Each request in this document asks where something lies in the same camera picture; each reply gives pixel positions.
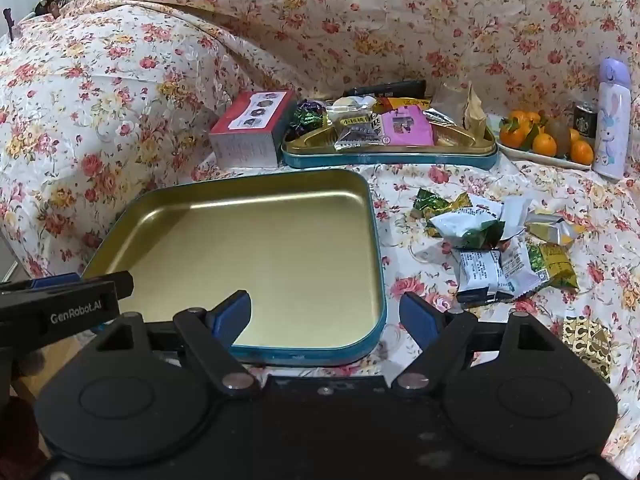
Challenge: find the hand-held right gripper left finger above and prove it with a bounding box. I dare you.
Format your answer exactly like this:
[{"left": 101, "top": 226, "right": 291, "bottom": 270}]
[{"left": 92, "top": 290, "right": 261, "bottom": 393}]

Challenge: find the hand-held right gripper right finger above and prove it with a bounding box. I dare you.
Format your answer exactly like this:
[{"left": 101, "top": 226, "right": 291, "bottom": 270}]
[{"left": 392, "top": 291, "right": 557, "bottom": 393}]

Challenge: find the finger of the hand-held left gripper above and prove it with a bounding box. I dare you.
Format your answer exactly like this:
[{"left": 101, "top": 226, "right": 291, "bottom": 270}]
[
  {"left": 0, "top": 272, "right": 82, "bottom": 292},
  {"left": 0, "top": 270, "right": 135, "bottom": 347}
]

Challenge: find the gold tin tray teal rim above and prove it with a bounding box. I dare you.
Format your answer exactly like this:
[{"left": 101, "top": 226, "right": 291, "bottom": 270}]
[{"left": 80, "top": 169, "right": 388, "bottom": 367}]

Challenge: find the white blue text packet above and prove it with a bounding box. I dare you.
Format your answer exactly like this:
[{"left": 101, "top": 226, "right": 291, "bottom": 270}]
[{"left": 456, "top": 249, "right": 503, "bottom": 307}]

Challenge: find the white snack packet green logo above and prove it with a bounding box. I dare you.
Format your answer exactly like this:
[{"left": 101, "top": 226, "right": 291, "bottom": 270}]
[{"left": 499, "top": 237, "right": 546, "bottom": 297}]

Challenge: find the yellow green snack packet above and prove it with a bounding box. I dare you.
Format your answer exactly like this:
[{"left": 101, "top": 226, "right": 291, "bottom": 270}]
[{"left": 529, "top": 241, "right": 580, "bottom": 292}]

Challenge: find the white long snack packet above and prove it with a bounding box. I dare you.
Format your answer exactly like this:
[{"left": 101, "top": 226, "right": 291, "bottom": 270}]
[{"left": 525, "top": 208, "right": 587, "bottom": 247}]

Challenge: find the brown heart pattern packet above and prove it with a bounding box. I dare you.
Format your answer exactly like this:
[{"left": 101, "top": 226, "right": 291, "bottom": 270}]
[{"left": 561, "top": 314, "right": 622, "bottom": 383}]

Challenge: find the green gold foil packet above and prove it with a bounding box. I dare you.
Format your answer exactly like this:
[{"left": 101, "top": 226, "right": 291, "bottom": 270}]
[{"left": 412, "top": 187, "right": 473, "bottom": 223}]

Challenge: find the divided gold tin teal rim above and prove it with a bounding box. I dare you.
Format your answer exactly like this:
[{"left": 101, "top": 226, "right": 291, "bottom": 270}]
[{"left": 281, "top": 110, "right": 500, "bottom": 171}]

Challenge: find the clear pastry packet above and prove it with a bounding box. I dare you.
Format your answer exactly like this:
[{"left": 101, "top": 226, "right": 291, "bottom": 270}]
[{"left": 432, "top": 121, "right": 482, "bottom": 147}]

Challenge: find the pink snack packet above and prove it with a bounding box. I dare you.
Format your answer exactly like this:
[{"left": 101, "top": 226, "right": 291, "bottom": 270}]
[{"left": 379, "top": 107, "right": 434, "bottom": 147}]

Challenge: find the red grey carton box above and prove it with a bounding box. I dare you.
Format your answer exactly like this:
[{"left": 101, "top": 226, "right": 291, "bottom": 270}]
[{"left": 209, "top": 90, "right": 298, "bottom": 168}]

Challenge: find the clear packet dark filling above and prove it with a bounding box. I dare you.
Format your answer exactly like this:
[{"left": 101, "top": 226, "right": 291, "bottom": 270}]
[{"left": 333, "top": 114, "right": 377, "bottom": 152}]

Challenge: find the light blue plate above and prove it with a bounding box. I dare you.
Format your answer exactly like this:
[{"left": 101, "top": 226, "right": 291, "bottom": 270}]
[{"left": 492, "top": 114, "right": 597, "bottom": 172}]

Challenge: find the purple green foil candy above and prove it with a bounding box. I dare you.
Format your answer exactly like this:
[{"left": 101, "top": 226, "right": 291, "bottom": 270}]
[{"left": 294, "top": 101, "right": 324, "bottom": 134}]

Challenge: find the pile of mandarin oranges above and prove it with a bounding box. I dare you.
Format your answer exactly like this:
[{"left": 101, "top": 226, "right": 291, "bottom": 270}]
[{"left": 499, "top": 109, "right": 595, "bottom": 166}]

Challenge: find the yellow flat snack packet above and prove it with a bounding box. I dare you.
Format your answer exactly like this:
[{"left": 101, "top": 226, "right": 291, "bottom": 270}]
[{"left": 386, "top": 97, "right": 432, "bottom": 111}]

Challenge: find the brown paper packet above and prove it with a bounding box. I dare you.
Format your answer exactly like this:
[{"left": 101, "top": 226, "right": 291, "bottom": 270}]
[{"left": 462, "top": 82, "right": 489, "bottom": 137}]

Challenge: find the clear plastic bag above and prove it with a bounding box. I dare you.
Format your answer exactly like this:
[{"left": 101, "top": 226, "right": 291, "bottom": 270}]
[{"left": 431, "top": 84, "right": 471, "bottom": 126}]

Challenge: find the cream round snack packet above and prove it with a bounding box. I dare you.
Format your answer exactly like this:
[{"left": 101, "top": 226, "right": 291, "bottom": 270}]
[{"left": 326, "top": 96, "right": 375, "bottom": 117}]

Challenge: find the floral printed cloth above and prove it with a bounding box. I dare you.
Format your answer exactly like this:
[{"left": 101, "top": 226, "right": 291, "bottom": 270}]
[{"left": 0, "top": 0, "right": 640, "bottom": 476}]

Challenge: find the brown kiwi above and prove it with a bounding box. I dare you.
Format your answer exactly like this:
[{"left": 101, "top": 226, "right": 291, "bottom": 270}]
[{"left": 545, "top": 117, "right": 572, "bottom": 157}]

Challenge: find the black long packet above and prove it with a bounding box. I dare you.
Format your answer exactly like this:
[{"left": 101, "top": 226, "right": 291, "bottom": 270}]
[{"left": 342, "top": 80, "right": 427, "bottom": 99}]

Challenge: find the dark coffee can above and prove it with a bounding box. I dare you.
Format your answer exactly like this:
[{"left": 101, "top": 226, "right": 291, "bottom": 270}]
[{"left": 573, "top": 102, "right": 599, "bottom": 141}]

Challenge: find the purple rabbit thermos bottle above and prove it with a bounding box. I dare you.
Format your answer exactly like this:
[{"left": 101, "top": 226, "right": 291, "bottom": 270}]
[{"left": 592, "top": 58, "right": 632, "bottom": 181}]

